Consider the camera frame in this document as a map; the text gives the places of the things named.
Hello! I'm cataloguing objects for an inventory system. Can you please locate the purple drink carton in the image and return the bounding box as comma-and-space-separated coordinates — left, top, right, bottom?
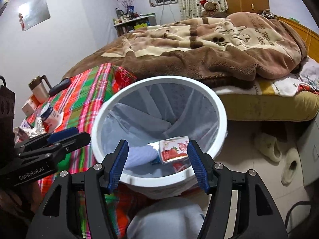
14, 120, 39, 142

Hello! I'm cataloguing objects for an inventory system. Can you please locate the white blue yogurt cup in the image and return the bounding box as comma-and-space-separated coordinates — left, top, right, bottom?
40, 103, 64, 133

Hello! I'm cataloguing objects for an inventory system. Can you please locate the strawberry milk carton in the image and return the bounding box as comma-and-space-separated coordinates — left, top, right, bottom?
149, 136, 189, 165

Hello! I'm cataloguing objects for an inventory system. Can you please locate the patterned paper cup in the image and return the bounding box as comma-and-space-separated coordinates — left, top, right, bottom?
35, 116, 47, 135

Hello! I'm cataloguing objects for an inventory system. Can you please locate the long white foam net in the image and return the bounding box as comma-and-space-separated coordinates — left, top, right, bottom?
124, 145, 159, 169

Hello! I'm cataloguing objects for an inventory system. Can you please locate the white round trash bin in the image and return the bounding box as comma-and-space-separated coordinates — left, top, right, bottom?
91, 75, 227, 200

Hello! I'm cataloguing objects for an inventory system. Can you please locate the white orange cardboard box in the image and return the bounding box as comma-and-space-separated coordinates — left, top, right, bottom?
22, 95, 40, 117

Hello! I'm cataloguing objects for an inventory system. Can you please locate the dark blue glasses case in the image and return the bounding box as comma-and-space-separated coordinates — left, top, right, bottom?
49, 78, 71, 97

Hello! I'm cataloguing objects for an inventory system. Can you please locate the beige slipper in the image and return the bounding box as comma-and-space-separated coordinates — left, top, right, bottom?
281, 147, 301, 186
254, 133, 282, 163

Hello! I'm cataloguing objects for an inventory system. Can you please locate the yellow mattress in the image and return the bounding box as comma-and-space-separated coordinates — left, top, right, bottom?
214, 78, 318, 122

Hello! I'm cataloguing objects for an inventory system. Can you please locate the dark shelf desk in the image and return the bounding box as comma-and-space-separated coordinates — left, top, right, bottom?
114, 14, 157, 37

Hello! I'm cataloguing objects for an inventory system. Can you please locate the vase with branches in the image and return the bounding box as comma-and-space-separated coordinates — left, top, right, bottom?
111, 0, 136, 16

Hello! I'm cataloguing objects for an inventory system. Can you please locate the brown patterned blanket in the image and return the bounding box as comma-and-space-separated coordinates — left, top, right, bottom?
66, 12, 307, 89

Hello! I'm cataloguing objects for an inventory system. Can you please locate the teddy bear santa hat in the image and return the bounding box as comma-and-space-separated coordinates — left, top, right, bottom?
200, 0, 219, 17

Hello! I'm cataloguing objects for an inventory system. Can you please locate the wall poster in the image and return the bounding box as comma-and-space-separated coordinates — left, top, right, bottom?
17, 0, 50, 31

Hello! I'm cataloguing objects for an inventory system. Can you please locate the wooden bed frame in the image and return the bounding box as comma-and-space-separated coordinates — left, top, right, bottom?
278, 16, 319, 63

